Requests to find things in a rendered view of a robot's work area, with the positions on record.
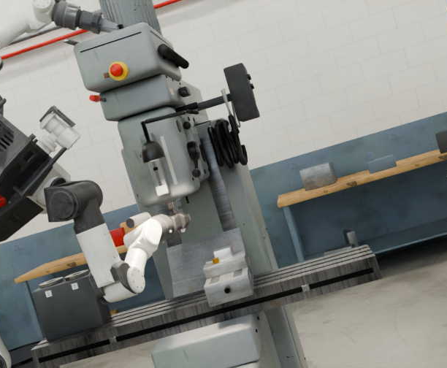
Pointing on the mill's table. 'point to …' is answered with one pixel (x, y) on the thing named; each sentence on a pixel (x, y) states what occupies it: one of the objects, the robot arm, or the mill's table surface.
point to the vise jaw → (226, 266)
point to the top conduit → (172, 56)
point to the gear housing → (141, 97)
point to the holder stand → (69, 306)
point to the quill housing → (142, 183)
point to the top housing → (121, 46)
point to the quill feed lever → (194, 157)
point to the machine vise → (214, 286)
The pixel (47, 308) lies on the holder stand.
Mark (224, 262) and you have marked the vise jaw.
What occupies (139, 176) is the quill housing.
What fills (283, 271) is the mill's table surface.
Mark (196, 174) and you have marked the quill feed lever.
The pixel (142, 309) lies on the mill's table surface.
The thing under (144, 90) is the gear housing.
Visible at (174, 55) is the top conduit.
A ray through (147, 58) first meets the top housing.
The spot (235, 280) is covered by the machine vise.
